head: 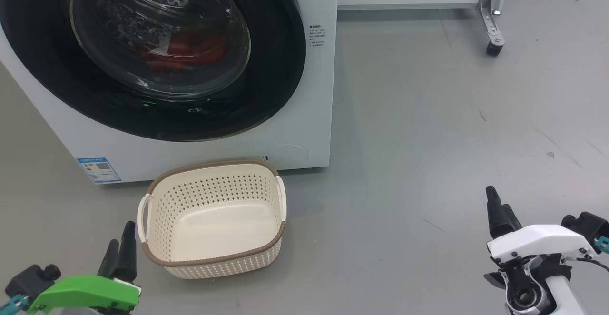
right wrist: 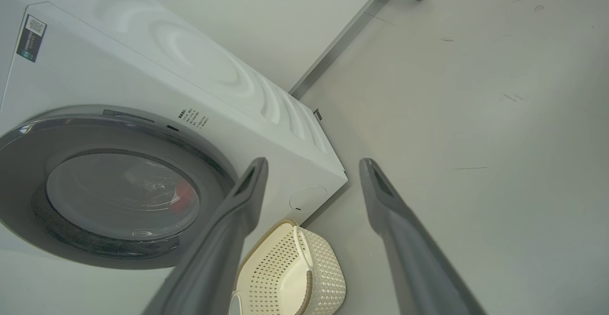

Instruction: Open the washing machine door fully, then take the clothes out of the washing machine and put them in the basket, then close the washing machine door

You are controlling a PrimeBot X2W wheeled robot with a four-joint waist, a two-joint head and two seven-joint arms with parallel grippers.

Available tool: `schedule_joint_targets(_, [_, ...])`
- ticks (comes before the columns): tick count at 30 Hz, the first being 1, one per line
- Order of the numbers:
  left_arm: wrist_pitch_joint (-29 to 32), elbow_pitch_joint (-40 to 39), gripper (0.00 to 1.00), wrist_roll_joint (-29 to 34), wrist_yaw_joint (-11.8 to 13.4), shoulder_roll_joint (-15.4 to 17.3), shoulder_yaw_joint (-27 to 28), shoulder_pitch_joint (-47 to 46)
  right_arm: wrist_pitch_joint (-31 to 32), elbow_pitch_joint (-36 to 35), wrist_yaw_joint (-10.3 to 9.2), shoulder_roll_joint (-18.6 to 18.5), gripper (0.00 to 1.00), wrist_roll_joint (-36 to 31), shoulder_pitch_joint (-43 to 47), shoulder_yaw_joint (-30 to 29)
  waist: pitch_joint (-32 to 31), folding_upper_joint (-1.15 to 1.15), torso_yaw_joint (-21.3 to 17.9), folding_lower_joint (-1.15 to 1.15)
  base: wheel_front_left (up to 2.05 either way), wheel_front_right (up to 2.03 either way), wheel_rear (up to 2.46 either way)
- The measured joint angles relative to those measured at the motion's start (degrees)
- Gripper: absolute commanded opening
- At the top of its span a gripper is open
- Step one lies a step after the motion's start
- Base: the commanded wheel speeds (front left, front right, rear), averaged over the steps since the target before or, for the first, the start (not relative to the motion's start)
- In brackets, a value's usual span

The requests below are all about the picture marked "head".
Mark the silver metal frame leg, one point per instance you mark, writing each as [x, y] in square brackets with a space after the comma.
[490, 5]

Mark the black caster wheel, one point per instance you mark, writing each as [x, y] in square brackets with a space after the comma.
[494, 49]

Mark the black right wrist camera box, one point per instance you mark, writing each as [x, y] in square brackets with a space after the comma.
[590, 227]

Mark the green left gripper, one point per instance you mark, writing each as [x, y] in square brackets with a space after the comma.
[81, 292]

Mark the cream perforated laundry basket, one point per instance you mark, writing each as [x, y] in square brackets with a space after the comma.
[223, 224]

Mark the small printed text label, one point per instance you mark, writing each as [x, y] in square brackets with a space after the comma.
[317, 35]

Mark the washing machine glass door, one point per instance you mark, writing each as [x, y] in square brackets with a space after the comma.
[266, 86]

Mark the red cloth garment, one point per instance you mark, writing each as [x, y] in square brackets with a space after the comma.
[190, 53]

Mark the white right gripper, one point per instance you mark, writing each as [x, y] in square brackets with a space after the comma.
[542, 240]

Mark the blue energy label sticker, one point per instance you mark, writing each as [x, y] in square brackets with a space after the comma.
[99, 170]

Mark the white front-load washing machine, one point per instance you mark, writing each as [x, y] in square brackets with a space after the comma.
[304, 115]

